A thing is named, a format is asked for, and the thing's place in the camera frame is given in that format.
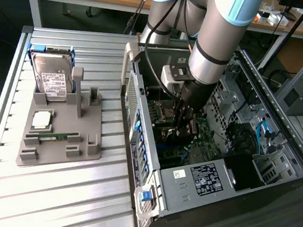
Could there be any silver disk bay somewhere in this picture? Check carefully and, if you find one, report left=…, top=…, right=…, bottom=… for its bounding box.
left=250, top=149, right=300, bottom=187

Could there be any green RAM stick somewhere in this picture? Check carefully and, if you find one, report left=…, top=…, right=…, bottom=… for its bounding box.
left=27, top=128, right=79, bottom=143

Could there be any green motherboard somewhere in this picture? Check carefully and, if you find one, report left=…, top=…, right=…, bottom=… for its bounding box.
left=138, top=91, right=229, bottom=174

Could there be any silver CPU chip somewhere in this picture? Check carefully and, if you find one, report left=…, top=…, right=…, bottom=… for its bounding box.
left=31, top=109, right=55, bottom=131

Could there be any hard disk in blue carrier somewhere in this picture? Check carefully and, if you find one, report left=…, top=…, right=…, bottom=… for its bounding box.
left=22, top=42, right=80, bottom=104

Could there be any grey parts rack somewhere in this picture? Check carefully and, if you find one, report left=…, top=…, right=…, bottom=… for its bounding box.
left=15, top=61, right=111, bottom=174

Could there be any orange and white box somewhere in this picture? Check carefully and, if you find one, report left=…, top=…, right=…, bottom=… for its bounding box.
left=254, top=10, right=271, bottom=24

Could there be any black wire bundle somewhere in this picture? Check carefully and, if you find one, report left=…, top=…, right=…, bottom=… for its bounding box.
left=222, top=109, right=261, bottom=158

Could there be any wooden desk with clutter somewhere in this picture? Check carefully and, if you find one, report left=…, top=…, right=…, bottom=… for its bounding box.
left=246, top=0, right=303, bottom=41

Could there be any green expansion card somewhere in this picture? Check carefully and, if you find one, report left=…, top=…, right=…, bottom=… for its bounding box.
left=157, top=115, right=199, bottom=151

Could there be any black slanted pole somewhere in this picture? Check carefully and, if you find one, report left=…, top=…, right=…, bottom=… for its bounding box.
left=257, top=0, right=303, bottom=78

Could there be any silver chipset heatsink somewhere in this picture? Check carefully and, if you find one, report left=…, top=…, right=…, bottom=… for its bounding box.
left=189, top=146, right=208, bottom=164

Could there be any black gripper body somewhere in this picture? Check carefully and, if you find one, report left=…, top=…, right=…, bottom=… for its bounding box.
left=177, top=77, right=219, bottom=118

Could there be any white flat device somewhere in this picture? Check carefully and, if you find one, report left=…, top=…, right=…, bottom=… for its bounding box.
left=267, top=12, right=290, bottom=27

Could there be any open PC case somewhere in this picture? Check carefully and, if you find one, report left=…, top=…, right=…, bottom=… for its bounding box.
left=106, top=38, right=303, bottom=227

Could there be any CPU socket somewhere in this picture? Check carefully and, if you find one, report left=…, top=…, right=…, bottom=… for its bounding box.
left=157, top=99, right=180, bottom=122

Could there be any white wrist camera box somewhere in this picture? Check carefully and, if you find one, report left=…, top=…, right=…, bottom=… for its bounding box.
left=158, top=62, right=197, bottom=97

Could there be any silver perforated drive cage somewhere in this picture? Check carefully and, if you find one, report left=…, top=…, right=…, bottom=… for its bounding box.
left=209, top=72, right=257, bottom=126

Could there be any black camera cable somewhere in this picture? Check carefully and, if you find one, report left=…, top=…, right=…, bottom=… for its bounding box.
left=139, top=0, right=191, bottom=100

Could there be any blue data wire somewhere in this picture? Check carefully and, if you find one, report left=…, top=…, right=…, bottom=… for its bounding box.
left=253, top=117, right=278, bottom=158

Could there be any black monitor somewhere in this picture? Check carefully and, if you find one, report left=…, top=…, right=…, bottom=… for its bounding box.
left=277, top=0, right=303, bottom=22

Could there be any blue expansion slot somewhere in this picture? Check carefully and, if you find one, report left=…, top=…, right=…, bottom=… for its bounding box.
left=155, top=142, right=183, bottom=153

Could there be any blue case latch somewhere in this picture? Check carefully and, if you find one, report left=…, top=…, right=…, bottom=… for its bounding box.
left=137, top=189, right=152, bottom=203

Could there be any silver power supply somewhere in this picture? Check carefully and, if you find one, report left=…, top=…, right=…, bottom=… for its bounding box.
left=154, top=154, right=240, bottom=224

